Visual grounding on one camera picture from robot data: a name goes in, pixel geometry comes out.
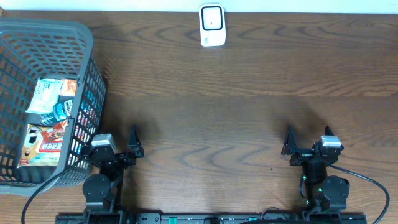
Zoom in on white barcode scanner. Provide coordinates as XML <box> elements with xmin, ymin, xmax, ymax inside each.
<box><xmin>198</xmin><ymin>4</ymin><xmax>226</xmax><ymax>47</ymax></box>

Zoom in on yellow snack bag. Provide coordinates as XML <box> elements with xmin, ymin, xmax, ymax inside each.
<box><xmin>17</xmin><ymin>120</ymin><xmax>68</xmax><ymax>168</ymax></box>

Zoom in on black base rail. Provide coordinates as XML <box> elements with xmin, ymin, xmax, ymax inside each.
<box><xmin>55</xmin><ymin>213</ymin><xmax>367</xmax><ymax>224</ymax></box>

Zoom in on teal mouthwash bottle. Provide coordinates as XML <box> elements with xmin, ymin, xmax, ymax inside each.
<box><xmin>40</xmin><ymin>99</ymin><xmax>73</xmax><ymax>126</ymax></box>

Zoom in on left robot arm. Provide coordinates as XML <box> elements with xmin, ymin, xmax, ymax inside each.
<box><xmin>82</xmin><ymin>126</ymin><xmax>144</xmax><ymax>224</ymax></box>

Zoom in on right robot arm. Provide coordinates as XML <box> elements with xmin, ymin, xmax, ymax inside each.
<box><xmin>281</xmin><ymin>126</ymin><xmax>350</xmax><ymax>223</ymax></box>

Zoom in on small orange tissue pack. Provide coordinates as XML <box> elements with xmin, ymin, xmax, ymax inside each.
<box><xmin>59</xmin><ymin>79</ymin><xmax>77</xmax><ymax>96</ymax></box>

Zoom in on pale wet wipes pack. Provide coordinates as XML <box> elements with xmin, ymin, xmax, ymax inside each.
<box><xmin>26</xmin><ymin>78</ymin><xmax>62</xmax><ymax>114</ymax></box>

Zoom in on grey plastic basket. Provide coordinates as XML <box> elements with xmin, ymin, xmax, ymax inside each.
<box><xmin>1</xmin><ymin>18</ymin><xmax>106</xmax><ymax>196</ymax></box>

